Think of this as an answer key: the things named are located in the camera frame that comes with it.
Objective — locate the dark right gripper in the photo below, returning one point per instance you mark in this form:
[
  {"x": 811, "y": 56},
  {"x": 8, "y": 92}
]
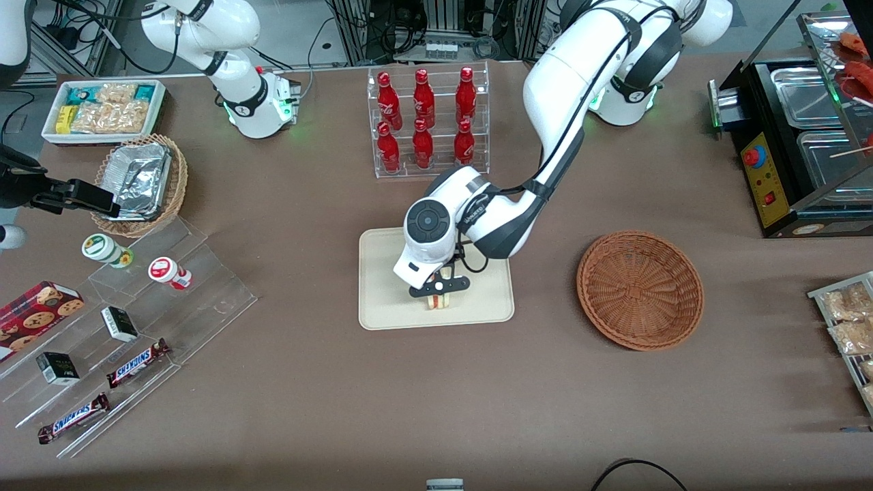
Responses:
[{"x": 15, "y": 183}]

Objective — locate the triangular sandwich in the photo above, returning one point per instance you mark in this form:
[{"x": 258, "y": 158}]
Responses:
[{"x": 440, "y": 303}]

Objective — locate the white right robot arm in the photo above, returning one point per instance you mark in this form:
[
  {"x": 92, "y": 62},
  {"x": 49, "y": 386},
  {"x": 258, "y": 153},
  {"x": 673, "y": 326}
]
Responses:
[{"x": 239, "y": 102}]

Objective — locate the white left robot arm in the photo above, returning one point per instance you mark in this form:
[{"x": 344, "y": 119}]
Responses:
[{"x": 566, "y": 75}]

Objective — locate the beige plastic tray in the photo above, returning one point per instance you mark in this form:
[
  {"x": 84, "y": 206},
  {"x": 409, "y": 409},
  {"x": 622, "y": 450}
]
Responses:
[{"x": 389, "y": 303}]

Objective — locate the aluminium foil tray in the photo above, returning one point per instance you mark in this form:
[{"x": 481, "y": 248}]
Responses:
[{"x": 140, "y": 177}]

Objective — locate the light wicker basket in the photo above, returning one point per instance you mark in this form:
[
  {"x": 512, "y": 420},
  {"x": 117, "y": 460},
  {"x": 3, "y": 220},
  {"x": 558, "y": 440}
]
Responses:
[{"x": 179, "y": 177}]

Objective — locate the brown wicker basket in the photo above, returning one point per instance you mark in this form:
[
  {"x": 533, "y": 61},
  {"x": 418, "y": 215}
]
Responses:
[{"x": 638, "y": 290}]

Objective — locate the tray of packaged crackers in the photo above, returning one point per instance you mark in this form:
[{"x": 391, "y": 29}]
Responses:
[{"x": 818, "y": 294}]

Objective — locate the green lid yogurt cup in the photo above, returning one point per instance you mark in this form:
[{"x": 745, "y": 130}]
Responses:
[{"x": 102, "y": 248}]

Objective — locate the white snack bin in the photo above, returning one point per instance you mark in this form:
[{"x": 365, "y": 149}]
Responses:
[{"x": 51, "y": 133}]

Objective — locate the yellow snack pack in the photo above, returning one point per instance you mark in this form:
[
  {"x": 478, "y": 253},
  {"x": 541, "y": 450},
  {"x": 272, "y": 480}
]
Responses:
[{"x": 65, "y": 119}]

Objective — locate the large clear cracker bag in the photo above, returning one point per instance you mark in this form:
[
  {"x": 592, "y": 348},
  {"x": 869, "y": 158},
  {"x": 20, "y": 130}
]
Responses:
[{"x": 112, "y": 117}]

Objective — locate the teal snack pack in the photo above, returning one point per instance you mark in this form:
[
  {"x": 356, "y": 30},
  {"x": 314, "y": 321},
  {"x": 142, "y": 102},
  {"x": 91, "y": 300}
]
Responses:
[
  {"x": 80, "y": 95},
  {"x": 145, "y": 92}
]

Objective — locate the small clear cracker bag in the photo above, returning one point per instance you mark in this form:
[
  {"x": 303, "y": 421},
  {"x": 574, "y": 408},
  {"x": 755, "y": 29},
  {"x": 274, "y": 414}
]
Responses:
[{"x": 116, "y": 92}]

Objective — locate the red lid yogurt cup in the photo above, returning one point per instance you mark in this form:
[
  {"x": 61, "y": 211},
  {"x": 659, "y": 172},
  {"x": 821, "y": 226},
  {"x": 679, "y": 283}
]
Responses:
[{"x": 164, "y": 270}]

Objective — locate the red tartan cookie box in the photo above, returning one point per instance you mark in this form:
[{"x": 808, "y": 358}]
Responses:
[{"x": 34, "y": 317}]

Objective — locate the clear acrylic bottle rack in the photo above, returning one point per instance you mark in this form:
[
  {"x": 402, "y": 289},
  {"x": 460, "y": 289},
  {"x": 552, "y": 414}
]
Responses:
[{"x": 440, "y": 172}]

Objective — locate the small black box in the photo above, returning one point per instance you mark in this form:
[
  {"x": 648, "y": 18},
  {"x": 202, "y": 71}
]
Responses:
[
  {"x": 58, "y": 368},
  {"x": 119, "y": 324}
]

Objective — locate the red cola bottle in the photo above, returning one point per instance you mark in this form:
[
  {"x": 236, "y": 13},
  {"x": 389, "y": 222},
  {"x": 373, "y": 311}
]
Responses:
[
  {"x": 423, "y": 102},
  {"x": 466, "y": 99},
  {"x": 389, "y": 151},
  {"x": 464, "y": 149},
  {"x": 423, "y": 149},
  {"x": 389, "y": 106}
]

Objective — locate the clear acrylic stepped shelf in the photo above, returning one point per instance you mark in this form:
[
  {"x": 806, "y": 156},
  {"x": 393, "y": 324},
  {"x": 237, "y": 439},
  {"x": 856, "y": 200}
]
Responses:
[
  {"x": 95, "y": 368},
  {"x": 204, "y": 307}
]

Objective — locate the snickers bar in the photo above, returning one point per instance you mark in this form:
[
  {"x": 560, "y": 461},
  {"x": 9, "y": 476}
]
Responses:
[
  {"x": 74, "y": 418},
  {"x": 136, "y": 363}
]

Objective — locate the grey white device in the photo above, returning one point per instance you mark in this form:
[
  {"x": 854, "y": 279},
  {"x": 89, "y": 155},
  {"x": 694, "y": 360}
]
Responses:
[{"x": 445, "y": 485}]

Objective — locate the white power strip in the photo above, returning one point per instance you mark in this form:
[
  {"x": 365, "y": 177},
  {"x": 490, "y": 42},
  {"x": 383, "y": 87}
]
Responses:
[{"x": 440, "y": 49}]

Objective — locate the aluminium equipment rack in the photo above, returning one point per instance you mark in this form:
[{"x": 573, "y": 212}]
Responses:
[{"x": 443, "y": 20}]

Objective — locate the black food warmer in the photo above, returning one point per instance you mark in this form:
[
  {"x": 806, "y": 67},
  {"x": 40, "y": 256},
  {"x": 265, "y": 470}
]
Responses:
[{"x": 753, "y": 109}]

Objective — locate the clear pastry bag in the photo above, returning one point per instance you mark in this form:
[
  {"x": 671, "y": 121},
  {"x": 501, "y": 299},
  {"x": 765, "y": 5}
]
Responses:
[
  {"x": 867, "y": 370},
  {"x": 869, "y": 395},
  {"x": 846, "y": 303},
  {"x": 852, "y": 337}
]

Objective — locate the steel warmer pan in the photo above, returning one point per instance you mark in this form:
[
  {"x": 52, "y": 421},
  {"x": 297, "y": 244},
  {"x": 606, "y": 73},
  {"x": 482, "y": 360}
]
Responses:
[
  {"x": 829, "y": 164},
  {"x": 805, "y": 95}
]

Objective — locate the red sausage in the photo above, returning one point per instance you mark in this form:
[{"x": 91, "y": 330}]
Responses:
[
  {"x": 854, "y": 42},
  {"x": 858, "y": 78}
]

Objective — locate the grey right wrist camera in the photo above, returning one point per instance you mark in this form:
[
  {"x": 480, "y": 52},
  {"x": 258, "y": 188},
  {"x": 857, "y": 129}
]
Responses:
[{"x": 10, "y": 237}]

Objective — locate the aluminium frame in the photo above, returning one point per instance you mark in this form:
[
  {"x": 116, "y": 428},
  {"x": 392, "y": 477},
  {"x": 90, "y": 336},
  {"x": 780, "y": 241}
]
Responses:
[{"x": 75, "y": 34}]

